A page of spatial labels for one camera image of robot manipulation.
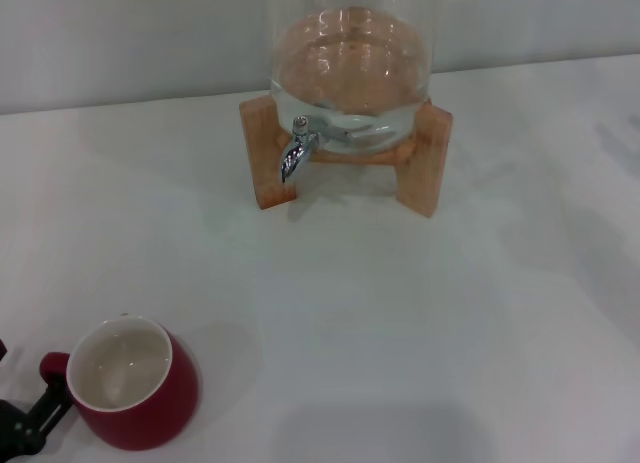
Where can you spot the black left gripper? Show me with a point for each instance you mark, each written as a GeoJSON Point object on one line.
{"type": "Point", "coordinates": [15, 425]}

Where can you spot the wooden dispenser stand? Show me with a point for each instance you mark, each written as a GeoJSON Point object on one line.
{"type": "Point", "coordinates": [425, 163]}

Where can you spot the glass water dispenser jar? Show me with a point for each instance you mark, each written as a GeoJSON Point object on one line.
{"type": "Point", "coordinates": [350, 58]}

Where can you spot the chrome faucet tap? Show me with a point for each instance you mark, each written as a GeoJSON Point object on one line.
{"type": "Point", "coordinates": [295, 155]}

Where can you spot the red ceramic cup white inside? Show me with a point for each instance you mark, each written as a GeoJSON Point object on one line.
{"type": "Point", "coordinates": [150, 408]}

